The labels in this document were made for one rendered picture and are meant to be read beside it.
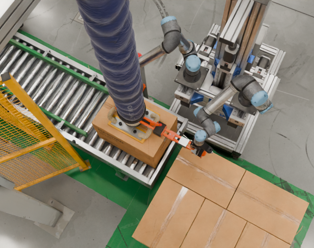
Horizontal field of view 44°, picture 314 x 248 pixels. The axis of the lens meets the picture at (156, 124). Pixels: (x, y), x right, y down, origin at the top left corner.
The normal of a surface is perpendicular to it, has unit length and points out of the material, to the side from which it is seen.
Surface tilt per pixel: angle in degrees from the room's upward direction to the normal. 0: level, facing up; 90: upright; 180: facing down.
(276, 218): 0
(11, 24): 90
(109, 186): 0
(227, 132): 0
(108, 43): 80
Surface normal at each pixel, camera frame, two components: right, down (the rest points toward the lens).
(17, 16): 0.87, 0.46
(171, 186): -0.04, -0.33
